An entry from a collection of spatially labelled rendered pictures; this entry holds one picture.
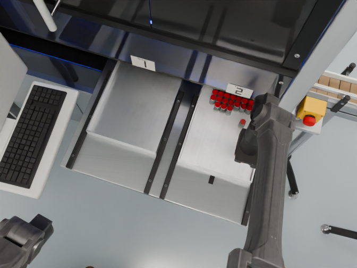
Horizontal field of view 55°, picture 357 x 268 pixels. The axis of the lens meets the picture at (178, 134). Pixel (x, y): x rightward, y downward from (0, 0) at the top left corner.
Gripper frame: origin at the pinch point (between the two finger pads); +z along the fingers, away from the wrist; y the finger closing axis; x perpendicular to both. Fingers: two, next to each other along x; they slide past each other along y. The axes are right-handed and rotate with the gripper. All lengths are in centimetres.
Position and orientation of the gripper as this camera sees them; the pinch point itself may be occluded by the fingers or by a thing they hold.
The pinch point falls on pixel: (242, 160)
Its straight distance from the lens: 102.6
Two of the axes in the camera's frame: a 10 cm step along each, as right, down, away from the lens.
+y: 2.8, -8.2, 4.9
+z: -0.7, 4.9, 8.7
